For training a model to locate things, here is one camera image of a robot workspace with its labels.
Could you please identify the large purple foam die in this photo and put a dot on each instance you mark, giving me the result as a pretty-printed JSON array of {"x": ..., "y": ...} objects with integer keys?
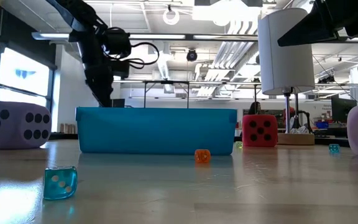
[{"x": 11, "y": 124}]

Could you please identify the black dome camera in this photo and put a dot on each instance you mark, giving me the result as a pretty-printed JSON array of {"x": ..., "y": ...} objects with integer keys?
[{"x": 191, "y": 55}]

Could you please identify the small blue translucent die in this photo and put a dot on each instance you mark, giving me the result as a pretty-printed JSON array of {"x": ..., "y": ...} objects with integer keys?
[
  {"x": 60, "y": 183},
  {"x": 334, "y": 148}
]

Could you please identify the large red foam die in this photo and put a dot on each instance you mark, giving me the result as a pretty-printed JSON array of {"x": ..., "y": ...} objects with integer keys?
[{"x": 259, "y": 130}]

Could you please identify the black metal stand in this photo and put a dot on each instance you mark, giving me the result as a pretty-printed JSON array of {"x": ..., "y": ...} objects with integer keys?
[{"x": 166, "y": 82}]

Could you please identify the dark computer monitor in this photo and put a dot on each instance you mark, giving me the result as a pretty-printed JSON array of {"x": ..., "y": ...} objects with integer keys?
[{"x": 118, "y": 103}]

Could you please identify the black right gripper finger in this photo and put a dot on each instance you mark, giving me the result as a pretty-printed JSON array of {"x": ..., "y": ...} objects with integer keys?
[{"x": 309, "y": 31}]

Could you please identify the white shade table lamp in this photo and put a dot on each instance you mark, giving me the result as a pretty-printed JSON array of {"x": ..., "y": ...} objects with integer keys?
[{"x": 286, "y": 49}]

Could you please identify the black computer monitor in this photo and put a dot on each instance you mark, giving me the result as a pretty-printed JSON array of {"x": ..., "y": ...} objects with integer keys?
[{"x": 342, "y": 109}]

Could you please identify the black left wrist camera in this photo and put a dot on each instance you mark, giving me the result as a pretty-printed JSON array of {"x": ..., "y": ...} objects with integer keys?
[{"x": 118, "y": 43}]

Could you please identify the small orange translucent die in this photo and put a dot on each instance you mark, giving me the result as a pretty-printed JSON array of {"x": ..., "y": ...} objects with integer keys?
[{"x": 202, "y": 156}]

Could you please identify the small green translucent die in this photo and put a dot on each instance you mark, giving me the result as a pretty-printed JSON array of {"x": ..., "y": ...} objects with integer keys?
[{"x": 238, "y": 144}]

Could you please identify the blue plastic bin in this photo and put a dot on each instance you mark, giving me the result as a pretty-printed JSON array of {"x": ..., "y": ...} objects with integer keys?
[{"x": 154, "y": 130}]

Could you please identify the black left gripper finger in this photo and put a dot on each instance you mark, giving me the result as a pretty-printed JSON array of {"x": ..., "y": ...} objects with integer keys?
[{"x": 102, "y": 90}]

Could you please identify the person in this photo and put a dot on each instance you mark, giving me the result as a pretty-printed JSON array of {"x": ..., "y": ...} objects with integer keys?
[{"x": 255, "y": 108}]

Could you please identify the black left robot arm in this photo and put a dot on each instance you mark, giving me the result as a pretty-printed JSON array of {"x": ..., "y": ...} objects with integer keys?
[{"x": 73, "y": 12}]

